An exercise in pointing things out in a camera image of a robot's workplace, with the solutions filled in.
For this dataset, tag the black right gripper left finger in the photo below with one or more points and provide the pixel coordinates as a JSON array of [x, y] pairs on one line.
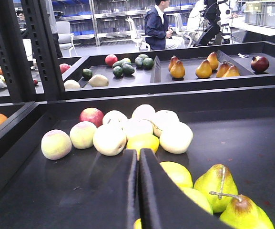
[[101, 194]]

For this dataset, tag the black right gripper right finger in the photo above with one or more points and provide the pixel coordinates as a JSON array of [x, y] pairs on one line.
[[164, 205]]

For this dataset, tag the green yellow pear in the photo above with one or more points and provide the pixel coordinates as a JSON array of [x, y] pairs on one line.
[[242, 213], [217, 178]]

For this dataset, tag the white pear fruit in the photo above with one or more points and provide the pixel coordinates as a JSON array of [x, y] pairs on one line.
[[109, 140]]

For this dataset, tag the yellow lemon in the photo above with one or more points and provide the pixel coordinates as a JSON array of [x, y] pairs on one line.
[[138, 142]]

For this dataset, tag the peach fruit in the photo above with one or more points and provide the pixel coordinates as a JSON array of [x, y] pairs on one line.
[[81, 134], [55, 144]]

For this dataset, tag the red apple by pears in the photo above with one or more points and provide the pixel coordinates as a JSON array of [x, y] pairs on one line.
[[93, 115]]

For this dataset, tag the seated person dark jacket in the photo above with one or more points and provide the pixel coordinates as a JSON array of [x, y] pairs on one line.
[[158, 33]]

